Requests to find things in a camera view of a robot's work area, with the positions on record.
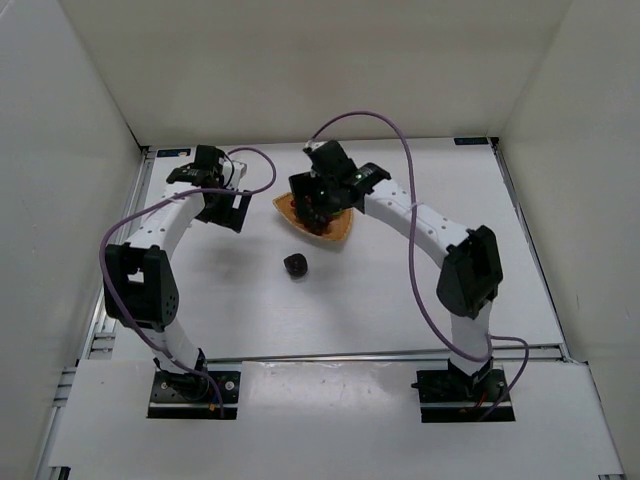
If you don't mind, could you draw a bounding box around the red fake grape bunch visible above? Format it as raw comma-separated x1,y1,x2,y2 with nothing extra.
290,196,341,235

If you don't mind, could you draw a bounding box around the dark purple fake fruit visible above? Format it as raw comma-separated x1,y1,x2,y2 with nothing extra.
283,253,308,279

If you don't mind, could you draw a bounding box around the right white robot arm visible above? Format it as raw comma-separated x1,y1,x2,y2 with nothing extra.
289,163,503,388

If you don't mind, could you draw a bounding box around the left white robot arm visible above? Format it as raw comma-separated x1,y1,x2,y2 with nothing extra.
99,159,252,382

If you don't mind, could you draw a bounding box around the woven triangular fruit basket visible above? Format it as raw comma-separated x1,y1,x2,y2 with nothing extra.
272,192,354,243

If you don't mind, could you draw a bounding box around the left blue corner label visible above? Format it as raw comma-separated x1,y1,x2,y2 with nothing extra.
156,148,191,158

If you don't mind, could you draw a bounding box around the blue corner label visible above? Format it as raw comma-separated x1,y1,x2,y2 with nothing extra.
156,148,191,158
453,137,490,146

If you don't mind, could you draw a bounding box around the right blue corner label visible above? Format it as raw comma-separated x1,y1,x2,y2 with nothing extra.
453,137,490,146

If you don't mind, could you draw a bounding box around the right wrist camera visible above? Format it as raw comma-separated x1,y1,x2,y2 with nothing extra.
303,140,357,180

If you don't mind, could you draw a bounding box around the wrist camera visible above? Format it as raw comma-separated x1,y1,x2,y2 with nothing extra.
303,140,357,180
193,145,247,189

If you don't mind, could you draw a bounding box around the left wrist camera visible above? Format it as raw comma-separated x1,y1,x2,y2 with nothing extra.
193,145,247,189

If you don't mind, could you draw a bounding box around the left aluminium side rail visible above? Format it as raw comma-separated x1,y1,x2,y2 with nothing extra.
82,147,154,356

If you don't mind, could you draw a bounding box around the aluminium side rail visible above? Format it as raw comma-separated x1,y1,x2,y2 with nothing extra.
82,147,154,356
488,136,578,364

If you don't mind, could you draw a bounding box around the right aluminium side rail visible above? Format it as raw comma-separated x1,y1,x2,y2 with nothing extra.
488,136,578,364

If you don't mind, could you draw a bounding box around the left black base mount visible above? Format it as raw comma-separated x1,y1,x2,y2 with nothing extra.
147,370,241,421

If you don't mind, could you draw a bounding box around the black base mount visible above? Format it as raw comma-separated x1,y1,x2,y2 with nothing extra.
147,370,241,421
411,368,516,424

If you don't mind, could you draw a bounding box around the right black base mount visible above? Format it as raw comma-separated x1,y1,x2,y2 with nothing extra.
411,368,516,424

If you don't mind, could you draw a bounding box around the aluminium front rail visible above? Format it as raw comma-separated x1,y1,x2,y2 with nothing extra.
207,345,569,364

